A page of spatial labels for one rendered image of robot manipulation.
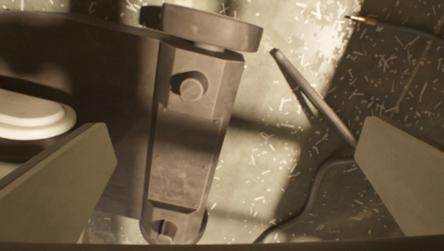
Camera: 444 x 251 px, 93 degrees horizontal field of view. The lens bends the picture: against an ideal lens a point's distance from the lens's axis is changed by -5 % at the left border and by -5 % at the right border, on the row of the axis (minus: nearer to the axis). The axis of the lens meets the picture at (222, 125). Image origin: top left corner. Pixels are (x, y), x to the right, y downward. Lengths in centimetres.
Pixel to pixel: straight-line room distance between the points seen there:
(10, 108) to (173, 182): 31
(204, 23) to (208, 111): 14
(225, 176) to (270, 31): 44
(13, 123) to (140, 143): 22
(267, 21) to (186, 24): 25
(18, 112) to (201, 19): 30
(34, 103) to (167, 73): 21
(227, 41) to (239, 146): 37
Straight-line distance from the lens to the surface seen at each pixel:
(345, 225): 97
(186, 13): 39
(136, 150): 52
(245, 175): 72
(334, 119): 58
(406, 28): 69
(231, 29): 38
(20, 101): 46
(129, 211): 65
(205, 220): 70
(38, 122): 40
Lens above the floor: 58
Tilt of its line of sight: 65 degrees down
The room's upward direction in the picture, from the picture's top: 174 degrees counter-clockwise
